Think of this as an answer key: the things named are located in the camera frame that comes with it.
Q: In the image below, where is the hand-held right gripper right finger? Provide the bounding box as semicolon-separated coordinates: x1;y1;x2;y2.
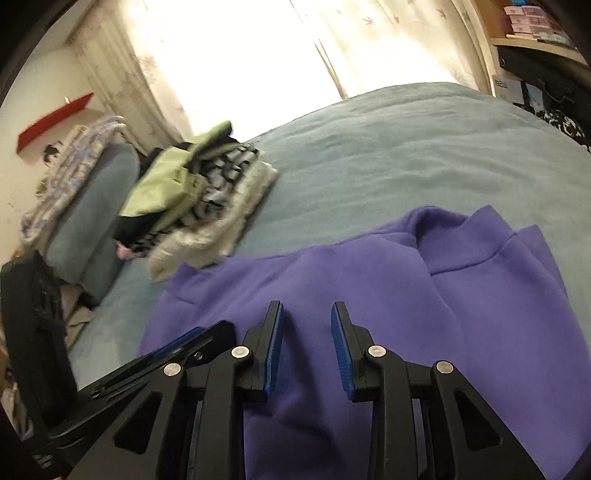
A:
330;301;548;480

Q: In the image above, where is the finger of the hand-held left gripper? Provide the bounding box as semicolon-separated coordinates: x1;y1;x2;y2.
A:
76;320;237;402

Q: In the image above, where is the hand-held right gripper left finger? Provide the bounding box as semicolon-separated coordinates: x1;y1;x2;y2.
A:
67;300;284;480

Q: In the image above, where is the purple hoodie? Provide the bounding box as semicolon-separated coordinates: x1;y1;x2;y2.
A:
139;205;578;480

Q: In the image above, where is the beige cloth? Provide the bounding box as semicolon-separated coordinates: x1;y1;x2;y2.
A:
60;281;100;347

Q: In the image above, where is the blue pillow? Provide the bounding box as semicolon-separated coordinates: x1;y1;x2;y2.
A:
44;143;141;301

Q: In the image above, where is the black garment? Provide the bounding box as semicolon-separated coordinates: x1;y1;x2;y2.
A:
113;215;162;250

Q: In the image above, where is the light green garment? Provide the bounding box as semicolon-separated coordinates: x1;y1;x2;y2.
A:
119;121;234;217

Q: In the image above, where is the purple white patterned blanket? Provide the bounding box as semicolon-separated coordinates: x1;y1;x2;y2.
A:
18;115;127;245

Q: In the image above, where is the light blue bedsheet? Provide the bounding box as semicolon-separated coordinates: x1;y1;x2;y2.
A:
67;82;591;388

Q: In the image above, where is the white box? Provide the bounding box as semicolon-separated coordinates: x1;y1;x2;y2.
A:
492;74;525;102

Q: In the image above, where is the cream floral curtain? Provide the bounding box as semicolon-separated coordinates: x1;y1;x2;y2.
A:
74;0;495;144

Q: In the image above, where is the black white spotted cloth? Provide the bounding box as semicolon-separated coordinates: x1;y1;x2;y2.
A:
538;108;591;153

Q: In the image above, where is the wooden shelf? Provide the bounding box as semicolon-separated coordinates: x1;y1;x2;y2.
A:
480;0;591;65

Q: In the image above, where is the stack of pink boxes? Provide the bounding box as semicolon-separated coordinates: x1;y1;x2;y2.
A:
503;4;573;47

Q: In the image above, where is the red wall shelf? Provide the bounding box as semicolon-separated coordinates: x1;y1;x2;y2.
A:
16;92;95;153

